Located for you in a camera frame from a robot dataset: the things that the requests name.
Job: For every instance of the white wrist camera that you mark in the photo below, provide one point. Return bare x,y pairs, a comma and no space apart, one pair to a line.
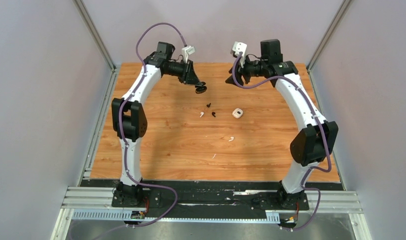
239,51
186,51

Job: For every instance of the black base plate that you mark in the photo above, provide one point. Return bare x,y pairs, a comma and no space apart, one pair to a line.
187,199

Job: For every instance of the aluminium frame rail front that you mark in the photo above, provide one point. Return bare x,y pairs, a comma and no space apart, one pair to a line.
331,201

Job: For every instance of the left aluminium corner post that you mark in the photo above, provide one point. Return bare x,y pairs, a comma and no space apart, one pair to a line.
87,19

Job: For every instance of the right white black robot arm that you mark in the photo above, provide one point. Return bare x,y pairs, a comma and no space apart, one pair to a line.
312,147

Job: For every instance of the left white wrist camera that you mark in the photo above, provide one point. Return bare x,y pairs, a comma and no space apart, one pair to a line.
186,51

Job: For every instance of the white earbud charging case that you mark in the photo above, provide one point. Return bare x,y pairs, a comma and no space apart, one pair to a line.
237,113

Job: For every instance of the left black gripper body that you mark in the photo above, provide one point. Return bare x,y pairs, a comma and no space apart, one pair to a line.
184,70

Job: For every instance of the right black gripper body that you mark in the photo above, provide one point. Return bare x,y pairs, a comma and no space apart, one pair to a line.
247,72

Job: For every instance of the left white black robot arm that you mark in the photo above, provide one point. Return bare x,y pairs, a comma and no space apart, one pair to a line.
130,122

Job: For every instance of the right aluminium corner post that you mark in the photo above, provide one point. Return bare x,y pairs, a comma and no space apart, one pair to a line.
340,13

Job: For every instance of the black earbud charging case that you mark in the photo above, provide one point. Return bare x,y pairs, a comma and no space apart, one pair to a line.
200,89

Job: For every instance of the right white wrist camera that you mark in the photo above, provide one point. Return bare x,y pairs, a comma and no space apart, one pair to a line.
239,51

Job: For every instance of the aluminium corner post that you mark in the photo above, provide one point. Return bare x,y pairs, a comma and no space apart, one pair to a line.
340,13
87,19

